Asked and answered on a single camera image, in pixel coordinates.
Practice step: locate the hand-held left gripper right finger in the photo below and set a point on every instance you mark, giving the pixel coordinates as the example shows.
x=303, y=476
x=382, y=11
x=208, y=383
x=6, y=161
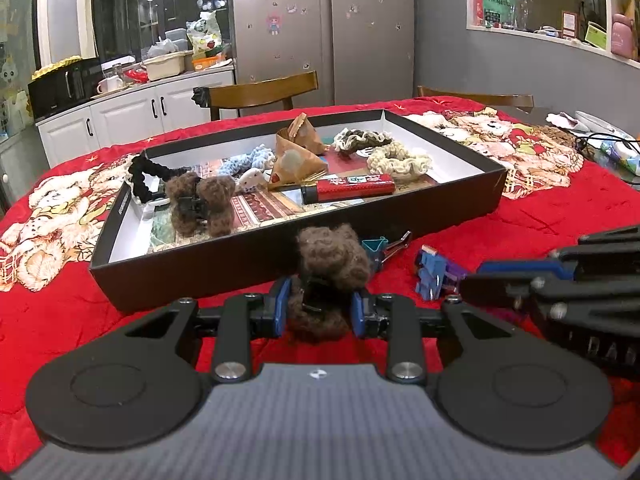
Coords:
x=358, y=312

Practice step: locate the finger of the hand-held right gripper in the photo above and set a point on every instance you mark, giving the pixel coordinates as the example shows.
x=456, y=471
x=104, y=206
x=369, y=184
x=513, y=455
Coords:
x=562, y=266
x=495, y=290

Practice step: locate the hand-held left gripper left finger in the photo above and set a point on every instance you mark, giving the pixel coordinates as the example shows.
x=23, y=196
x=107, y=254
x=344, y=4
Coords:
x=281, y=307

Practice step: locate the black shallow box tray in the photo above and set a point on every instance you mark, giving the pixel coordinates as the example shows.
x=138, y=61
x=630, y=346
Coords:
x=250, y=265

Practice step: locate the brown fuzzy hair claw clip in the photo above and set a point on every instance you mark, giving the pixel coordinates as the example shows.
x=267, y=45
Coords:
x=185, y=200
x=330, y=265

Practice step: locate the blue purple plastic clip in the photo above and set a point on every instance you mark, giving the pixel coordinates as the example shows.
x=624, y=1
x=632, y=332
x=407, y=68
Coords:
x=432, y=272

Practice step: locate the cream ruffled hair scrunchie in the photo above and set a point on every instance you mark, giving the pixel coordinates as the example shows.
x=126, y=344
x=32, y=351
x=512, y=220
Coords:
x=400, y=162

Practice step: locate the teal binder clip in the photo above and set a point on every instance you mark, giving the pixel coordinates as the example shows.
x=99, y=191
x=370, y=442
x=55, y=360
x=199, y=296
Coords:
x=374, y=250

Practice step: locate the brown metal hair clip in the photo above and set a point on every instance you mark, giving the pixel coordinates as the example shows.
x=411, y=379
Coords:
x=399, y=245

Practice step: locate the teal tissue packet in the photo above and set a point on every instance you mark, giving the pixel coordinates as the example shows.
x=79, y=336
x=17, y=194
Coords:
x=622, y=157

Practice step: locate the red black rectangular case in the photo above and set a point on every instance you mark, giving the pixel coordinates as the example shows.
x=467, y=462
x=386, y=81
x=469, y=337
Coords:
x=355, y=187

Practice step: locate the small white plush charm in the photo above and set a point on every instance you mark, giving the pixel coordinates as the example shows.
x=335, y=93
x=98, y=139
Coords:
x=251, y=180

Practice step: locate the brown paper pyramid box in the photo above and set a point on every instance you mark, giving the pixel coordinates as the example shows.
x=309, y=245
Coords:
x=297, y=165

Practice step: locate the white crumpled tissue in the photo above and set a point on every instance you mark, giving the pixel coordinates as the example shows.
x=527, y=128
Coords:
x=564, y=120

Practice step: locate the white shallow dish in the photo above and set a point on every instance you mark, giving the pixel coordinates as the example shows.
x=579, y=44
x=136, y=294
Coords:
x=602, y=122

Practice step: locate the light blue hair scrunchie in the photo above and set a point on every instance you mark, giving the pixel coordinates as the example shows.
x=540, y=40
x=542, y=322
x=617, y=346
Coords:
x=250, y=160

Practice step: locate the cream olive hair scrunchie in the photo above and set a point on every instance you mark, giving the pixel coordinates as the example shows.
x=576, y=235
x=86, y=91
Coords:
x=360, y=139

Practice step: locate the wooden chair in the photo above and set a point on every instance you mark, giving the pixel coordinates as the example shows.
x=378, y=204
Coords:
x=475, y=97
x=260, y=91

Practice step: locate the black ruffled hair scrunchie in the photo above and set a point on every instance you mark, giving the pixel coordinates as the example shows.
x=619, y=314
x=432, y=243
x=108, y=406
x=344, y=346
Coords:
x=145, y=170

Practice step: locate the green card box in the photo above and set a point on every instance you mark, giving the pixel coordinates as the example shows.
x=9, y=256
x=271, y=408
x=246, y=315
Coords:
x=596, y=35

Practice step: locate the pink bottle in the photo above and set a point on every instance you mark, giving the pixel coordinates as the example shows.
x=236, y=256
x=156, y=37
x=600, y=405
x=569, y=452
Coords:
x=625, y=35

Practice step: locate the white kitchen cabinet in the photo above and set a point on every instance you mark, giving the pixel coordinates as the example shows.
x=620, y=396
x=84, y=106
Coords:
x=130, y=120

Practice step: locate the clear drinking glasses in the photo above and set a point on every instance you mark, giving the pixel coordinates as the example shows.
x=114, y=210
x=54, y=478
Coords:
x=525, y=12

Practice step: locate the orange food container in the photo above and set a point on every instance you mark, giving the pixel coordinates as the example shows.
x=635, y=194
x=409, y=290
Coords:
x=206, y=62

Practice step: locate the beige plastic basket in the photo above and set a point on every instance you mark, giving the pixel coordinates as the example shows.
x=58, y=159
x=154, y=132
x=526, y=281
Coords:
x=164, y=66

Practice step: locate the green printed package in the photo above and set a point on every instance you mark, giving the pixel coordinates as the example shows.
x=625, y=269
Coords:
x=499, y=2

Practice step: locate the red plastic bag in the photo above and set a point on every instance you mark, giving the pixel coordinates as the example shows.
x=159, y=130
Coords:
x=135, y=75

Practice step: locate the silver double door refrigerator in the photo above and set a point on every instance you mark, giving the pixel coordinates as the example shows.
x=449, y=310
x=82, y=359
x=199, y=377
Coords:
x=320, y=30

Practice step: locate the white mug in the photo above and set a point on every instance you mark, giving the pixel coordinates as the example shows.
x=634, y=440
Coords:
x=111, y=85

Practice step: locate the white green food bag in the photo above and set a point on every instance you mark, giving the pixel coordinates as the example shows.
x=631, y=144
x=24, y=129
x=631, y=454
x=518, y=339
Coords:
x=204, y=35

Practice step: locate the girl figure fridge sticker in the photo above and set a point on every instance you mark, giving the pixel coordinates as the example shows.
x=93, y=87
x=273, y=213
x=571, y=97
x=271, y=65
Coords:
x=273, y=24

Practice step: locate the grey plastic bag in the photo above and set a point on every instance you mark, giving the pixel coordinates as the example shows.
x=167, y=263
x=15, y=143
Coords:
x=162, y=47

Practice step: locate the stack of clear containers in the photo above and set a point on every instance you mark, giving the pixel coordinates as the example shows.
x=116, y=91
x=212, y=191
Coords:
x=176, y=39

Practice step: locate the black microwave oven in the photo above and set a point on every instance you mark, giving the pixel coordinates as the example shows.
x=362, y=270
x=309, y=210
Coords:
x=65, y=87

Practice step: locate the yellow fringed cloth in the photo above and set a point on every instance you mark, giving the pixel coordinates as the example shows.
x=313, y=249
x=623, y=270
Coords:
x=55, y=66

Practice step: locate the glass sliding door with stickers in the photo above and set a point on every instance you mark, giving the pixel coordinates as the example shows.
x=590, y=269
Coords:
x=15, y=35

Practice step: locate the small brown picture frame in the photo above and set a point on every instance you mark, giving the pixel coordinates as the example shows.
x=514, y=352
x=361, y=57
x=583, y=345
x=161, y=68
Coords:
x=570, y=25

